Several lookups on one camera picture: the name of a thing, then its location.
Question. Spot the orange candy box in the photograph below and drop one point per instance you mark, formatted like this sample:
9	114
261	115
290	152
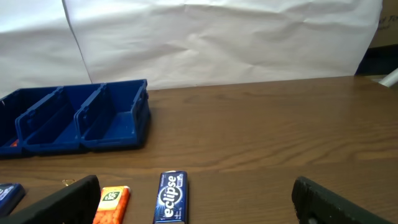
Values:
14	143
112	208

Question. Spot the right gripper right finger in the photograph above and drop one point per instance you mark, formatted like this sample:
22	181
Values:
323	208

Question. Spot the cardboard box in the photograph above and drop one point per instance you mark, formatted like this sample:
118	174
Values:
387	21

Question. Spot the blue candy pack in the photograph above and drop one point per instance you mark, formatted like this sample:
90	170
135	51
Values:
9	197
171	199

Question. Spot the blue tray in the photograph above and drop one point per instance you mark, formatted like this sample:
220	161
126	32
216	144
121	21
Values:
115	124

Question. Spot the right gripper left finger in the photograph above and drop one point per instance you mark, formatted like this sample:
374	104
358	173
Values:
68	205

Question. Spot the gold candy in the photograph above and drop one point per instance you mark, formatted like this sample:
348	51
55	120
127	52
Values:
68	182

